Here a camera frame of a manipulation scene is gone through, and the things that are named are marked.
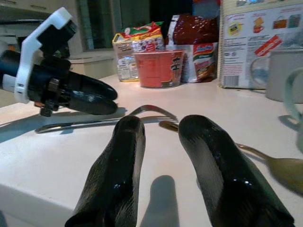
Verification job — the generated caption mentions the yellow red noodle multipack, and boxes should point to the yellow red noodle multipack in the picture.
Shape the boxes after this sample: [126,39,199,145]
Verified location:
[112,21,165,83]

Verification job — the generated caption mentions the white red noodle packet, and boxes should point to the white red noodle packet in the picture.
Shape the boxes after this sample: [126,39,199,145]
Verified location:
[181,42,219,83]

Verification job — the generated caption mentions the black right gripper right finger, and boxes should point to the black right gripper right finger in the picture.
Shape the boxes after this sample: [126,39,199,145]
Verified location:
[177,114,296,227]

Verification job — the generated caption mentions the blue red packet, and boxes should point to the blue red packet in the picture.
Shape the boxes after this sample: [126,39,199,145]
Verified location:
[192,0,223,17]

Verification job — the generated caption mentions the gold metal spoon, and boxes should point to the gold metal spoon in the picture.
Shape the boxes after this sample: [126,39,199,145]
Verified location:
[158,120,303,195]

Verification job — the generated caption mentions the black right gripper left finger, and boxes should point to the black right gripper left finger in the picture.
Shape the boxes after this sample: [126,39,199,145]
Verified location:
[65,115,146,227]

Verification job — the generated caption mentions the red instant noodle cup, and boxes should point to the red instant noodle cup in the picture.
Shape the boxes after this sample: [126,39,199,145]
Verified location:
[133,49,187,89]

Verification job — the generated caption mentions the printed cardboard box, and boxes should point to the printed cardboard box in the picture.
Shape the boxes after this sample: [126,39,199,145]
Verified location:
[218,0,303,89]

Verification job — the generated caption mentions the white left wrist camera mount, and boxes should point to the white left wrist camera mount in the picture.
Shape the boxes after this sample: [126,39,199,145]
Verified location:
[13,6,78,104]

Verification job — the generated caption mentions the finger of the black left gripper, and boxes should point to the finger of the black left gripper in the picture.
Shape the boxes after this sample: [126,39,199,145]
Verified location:
[69,90,118,116]
[70,71,118,100]

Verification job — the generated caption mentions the white ceramic mug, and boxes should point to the white ceramic mug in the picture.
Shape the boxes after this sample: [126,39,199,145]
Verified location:
[249,49,303,104]

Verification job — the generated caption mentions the silver metal fork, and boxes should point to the silver metal fork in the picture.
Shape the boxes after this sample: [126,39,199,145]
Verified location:
[35,105,178,134]

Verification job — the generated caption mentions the dark red snack bag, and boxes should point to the dark red snack bag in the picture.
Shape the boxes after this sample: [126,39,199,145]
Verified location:
[166,14,219,48]

